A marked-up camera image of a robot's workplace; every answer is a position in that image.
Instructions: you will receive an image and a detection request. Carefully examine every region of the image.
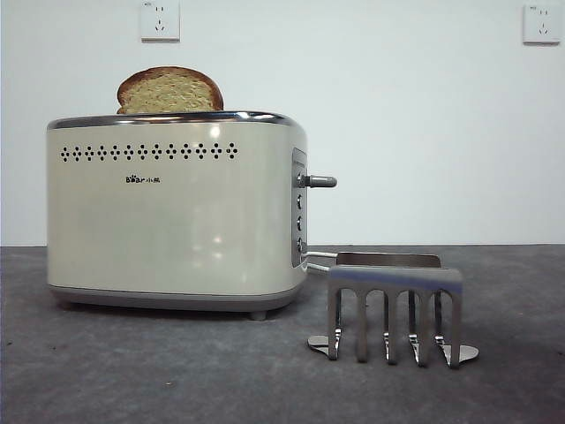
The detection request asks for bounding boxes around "silver metal toast rack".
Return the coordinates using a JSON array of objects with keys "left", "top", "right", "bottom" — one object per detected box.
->
[{"left": 307, "top": 251, "right": 480, "bottom": 368}]

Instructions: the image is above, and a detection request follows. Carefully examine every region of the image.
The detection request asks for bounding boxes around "white wall socket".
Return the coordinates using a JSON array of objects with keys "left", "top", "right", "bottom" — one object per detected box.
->
[
  {"left": 523, "top": 4, "right": 561, "bottom": 45},
  {"left": 140, "top": 0, "right": 181, "bottom": 43}
]

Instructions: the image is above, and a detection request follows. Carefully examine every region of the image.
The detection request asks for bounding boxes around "cream two-slot toaster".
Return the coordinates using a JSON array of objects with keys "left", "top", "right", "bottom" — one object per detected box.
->
[{"left": 46, "top": 110, "right": 309, "bottom": 320}]

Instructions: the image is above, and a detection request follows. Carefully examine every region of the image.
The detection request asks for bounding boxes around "white toaster power cable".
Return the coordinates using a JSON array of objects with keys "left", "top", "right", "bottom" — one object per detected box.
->
[{"left": 304, "top": 250, "right": 339, "bottom": 272}]

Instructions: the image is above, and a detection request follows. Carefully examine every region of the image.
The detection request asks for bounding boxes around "bread slice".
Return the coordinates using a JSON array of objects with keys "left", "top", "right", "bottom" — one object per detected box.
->
[{"left": 117, "top": 65, "right": 225, "bottom": 115}]

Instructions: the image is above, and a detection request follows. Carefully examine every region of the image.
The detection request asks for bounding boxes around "grey toaster lever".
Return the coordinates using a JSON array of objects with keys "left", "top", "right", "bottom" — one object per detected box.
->
[{"left": 298, "top": 173, "right": 338, "bottom": 189}]

